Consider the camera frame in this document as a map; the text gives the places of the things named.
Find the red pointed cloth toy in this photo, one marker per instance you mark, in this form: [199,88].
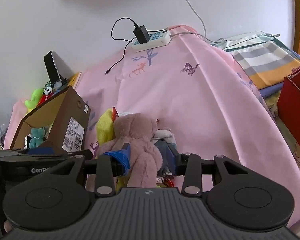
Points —
[115,113]

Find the red plush toy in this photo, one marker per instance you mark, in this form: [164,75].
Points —
[42,100]

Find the small cloth doll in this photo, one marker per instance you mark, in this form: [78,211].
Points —
[165,150]

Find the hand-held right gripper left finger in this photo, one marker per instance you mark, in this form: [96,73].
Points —
[121,158]

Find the dark phone stand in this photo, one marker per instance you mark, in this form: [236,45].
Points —
[61,82]

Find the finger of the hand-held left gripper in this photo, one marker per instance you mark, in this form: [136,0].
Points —
[42,151]

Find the black smartphone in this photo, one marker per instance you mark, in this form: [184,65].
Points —
[51,66]

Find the purple folded cloth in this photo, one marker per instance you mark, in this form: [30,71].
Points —
[270,91]

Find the yellow-green mesh bath pouf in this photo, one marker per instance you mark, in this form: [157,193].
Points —
[105,128]

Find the clear plastic bedding bag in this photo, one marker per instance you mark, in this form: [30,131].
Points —
[240,42]

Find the white power strip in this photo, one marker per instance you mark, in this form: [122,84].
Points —
[157,41]

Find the pink printed bed sheet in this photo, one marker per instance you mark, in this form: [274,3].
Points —
[190,100]

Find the white and black plush toy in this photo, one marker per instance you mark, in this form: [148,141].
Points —
[27,141]

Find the black charger plug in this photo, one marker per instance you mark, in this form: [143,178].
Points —
[141,35]

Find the red box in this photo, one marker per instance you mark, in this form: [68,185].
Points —
[295,110]

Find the teal plush toy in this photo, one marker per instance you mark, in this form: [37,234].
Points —
[36,137]

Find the pink plush bear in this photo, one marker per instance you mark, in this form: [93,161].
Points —
[137,135]

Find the small panda plush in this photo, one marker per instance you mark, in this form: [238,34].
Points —
[48,90]

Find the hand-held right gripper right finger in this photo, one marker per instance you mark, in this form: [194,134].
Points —
[176,160]

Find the striped folded blanket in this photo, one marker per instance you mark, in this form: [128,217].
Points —
[267,62]

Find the neon green plush toy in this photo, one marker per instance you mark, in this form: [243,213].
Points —
[35,97]

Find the yellow book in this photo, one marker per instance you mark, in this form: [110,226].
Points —
[75,80]

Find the brown cardboard box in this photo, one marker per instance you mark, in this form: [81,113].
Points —
[65,110]

